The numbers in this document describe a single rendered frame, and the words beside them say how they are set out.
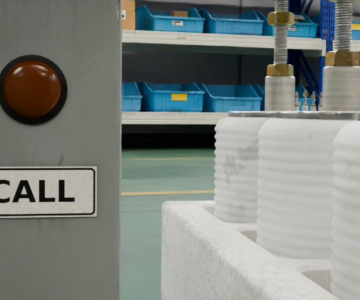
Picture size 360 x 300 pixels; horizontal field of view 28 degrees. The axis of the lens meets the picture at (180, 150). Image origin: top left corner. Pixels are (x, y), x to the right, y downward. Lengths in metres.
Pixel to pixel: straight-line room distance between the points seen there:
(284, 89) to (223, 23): 4.47
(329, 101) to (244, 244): 0.09
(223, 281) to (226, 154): 0.15
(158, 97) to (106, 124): 4.53
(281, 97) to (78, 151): 0.27
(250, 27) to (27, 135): 4.80
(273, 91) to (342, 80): 0.12
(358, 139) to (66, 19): 0.12
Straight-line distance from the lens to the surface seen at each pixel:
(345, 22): 0.43
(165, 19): 4.90
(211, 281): 0.41
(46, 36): 0.29
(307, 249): 0.39
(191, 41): 4.89
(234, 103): 5.01
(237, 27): 5.03
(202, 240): 0.43
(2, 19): 0.29
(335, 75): 0.42
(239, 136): 0.50
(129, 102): 4.80
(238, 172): 0.50
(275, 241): 0.40
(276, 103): 0.53
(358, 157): 0.29
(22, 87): 0.28
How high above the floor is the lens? 0.25
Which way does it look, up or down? 3 degrees down
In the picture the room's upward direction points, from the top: 1 degrees clockwise
